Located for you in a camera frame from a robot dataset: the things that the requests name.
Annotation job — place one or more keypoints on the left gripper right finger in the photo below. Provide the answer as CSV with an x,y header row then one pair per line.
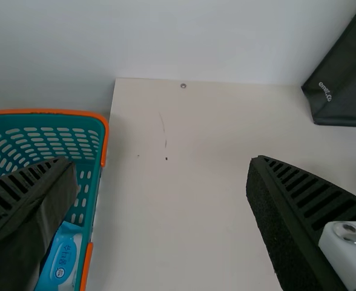
x,y
293,212

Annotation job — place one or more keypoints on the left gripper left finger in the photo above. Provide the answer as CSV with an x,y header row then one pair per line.
x,y
20,218

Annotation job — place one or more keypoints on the teal shopping basket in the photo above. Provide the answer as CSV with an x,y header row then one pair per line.
x,y
44,139

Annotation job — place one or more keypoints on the light blue wipes pack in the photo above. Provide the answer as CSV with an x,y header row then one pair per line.
x,y
63,257

